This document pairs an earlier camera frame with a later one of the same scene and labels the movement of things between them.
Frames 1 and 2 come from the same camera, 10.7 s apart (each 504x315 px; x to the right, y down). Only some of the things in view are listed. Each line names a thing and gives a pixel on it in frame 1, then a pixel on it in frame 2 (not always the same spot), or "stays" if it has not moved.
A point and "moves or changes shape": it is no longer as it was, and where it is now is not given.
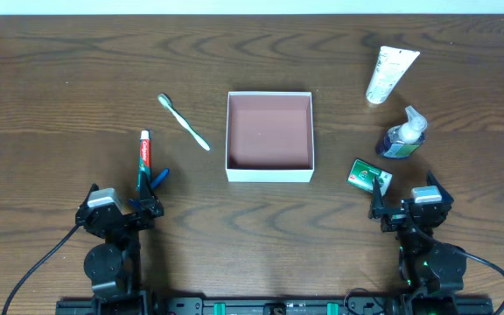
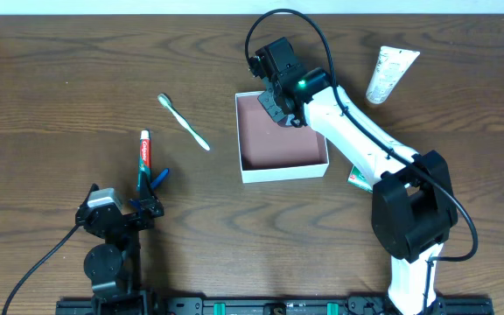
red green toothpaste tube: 145,158 stays
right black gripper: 406,215 → 274,101
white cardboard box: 269,136 moves or changes shape
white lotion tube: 392,65 stays
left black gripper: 129,219 stays
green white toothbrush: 166,101 stays
